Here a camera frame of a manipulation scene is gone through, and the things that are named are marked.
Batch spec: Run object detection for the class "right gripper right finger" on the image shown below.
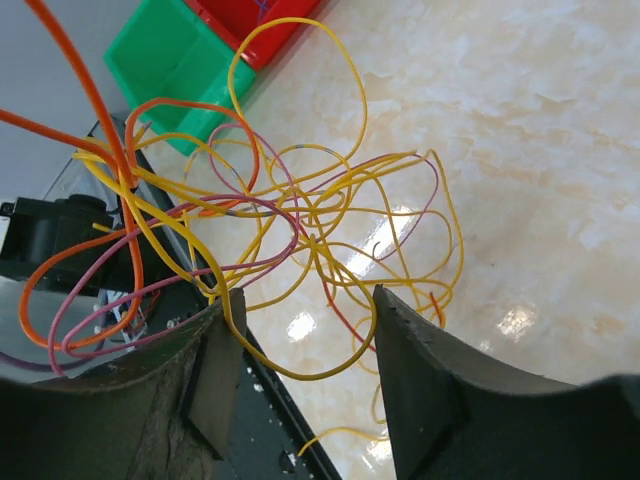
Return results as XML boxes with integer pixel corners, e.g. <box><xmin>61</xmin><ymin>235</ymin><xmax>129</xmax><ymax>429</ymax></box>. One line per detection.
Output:
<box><xmin>374</xmin><ymin>286</ymin><xmax>639</xmax><ymax>479</ymax></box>

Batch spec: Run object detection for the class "lower green storage bin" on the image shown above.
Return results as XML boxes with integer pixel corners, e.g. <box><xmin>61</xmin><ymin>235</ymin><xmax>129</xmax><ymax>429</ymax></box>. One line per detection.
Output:
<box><xmin>104</xmin><ymin>0</ymin><xmax>256</xmax><ymax>141</ymax></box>

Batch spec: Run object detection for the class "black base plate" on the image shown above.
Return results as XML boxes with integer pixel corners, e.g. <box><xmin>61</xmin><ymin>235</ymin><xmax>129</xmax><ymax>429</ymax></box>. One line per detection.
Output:
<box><xmin>84</xmin><ymin>119</ymin><xmax>344</xmax><ymax>480</ymax></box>

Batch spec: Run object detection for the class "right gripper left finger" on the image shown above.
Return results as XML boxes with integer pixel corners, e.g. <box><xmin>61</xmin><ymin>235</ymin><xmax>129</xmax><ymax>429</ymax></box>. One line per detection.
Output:
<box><xmin>1</xmin><ymin>304</ymin><xmax>242</xmax><ymax>479</ymax></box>

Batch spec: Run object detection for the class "red storage bin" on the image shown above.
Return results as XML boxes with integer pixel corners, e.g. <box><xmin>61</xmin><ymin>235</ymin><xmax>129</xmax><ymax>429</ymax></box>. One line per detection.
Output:
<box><xmin>185</xmin><ymin>0</ymin><xmax>321</xmax><ymax>72</ymax></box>

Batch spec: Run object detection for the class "thin wire bundle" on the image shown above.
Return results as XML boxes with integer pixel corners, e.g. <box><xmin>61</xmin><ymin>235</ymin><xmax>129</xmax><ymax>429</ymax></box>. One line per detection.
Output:
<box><xmin>17</xmin><ymin>17</ymin><xmax>466</xmax><ymax>459</ymax></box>

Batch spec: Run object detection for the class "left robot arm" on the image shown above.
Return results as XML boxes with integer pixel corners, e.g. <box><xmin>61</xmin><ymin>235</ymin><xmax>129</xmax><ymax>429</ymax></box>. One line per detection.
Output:
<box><xmin>1</xmin><ymin>194</ymin><xmax>114</xmax><ymax>297</ymax></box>

